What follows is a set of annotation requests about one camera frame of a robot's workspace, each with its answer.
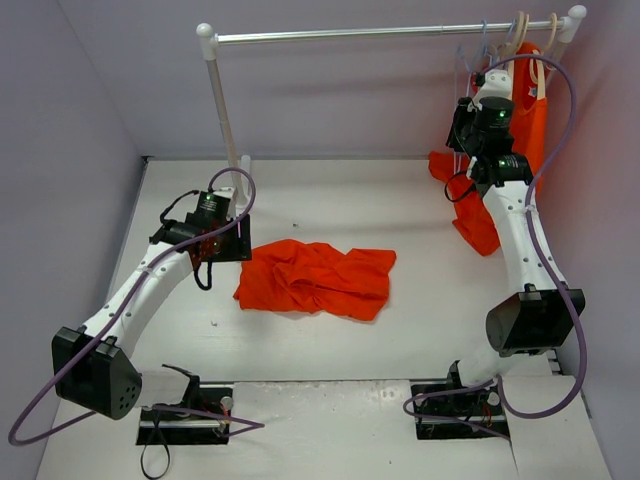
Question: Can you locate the orange t shirt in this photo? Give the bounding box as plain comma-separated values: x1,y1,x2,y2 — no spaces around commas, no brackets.
234,239,397,322
428,42,548,256

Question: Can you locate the cream plastic hanger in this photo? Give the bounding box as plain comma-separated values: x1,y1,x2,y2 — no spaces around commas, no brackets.
489,11,529,60

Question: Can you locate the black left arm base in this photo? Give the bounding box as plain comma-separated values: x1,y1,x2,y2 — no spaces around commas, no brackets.
136,364,234,446

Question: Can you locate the light blue wire hanger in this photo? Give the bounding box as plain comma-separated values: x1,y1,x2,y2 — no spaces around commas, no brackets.
454,19,489,105

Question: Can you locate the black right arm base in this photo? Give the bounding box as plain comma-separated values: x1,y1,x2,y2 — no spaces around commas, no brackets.
403,361,510,441

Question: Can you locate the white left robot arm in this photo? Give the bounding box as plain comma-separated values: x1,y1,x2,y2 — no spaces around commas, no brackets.
52,187,251,420

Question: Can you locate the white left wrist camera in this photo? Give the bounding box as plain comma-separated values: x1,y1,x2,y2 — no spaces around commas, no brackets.
473,69,513,104

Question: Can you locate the white metal clothes rack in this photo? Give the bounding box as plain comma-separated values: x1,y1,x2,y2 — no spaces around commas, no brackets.
196,4,589,214

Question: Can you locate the hanging orange t shirt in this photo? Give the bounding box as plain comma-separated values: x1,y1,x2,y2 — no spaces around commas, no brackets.
428,42,548,256

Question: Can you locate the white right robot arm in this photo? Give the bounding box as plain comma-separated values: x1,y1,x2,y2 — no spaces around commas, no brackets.
442,96,585,412

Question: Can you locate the cream hanger with shirt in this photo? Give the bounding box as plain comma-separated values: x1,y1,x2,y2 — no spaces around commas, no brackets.
529,12,558,100

